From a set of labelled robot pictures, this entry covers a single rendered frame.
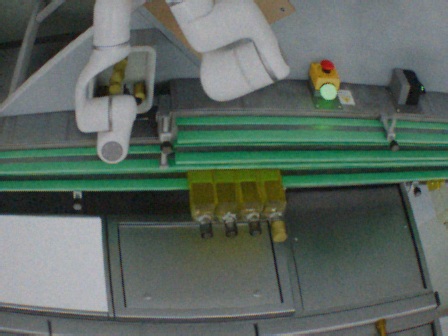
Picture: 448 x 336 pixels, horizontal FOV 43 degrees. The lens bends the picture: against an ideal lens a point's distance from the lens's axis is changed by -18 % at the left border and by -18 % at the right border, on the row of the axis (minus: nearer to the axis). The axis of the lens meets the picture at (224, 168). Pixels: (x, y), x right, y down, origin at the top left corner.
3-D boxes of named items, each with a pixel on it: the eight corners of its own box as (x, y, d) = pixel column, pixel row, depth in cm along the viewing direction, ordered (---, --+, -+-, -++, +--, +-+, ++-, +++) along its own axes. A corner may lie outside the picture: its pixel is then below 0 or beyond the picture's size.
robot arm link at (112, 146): (94, 107, 134) (136, 103, 135) (96, 86, 143) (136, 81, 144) (97, 167, 142) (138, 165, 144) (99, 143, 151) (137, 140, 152)
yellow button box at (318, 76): (307, 79, 180) (313, 97, 175) (311, 59, 174) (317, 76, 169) (329, 80, 181) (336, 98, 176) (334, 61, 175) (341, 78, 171)
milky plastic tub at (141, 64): (90, 95, 173) (88, 116, 168) (92, 33, 157) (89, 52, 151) (151, 91, 176) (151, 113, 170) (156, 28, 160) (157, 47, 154)
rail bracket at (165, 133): (156, 144, 173) (158, 182, 165) (159, 96, 161) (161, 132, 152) (167, 144, 173) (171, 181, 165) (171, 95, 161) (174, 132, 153)
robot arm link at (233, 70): (188, 38, 135) (194, 86, 124) (245, 15, 131) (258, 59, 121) (209, 66, 142) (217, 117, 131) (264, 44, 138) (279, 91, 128)
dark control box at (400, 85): (388, 86, 184) (397, 104, 179) (393, 67, 178) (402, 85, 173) (409, 88, 185) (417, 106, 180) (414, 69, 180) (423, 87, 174)
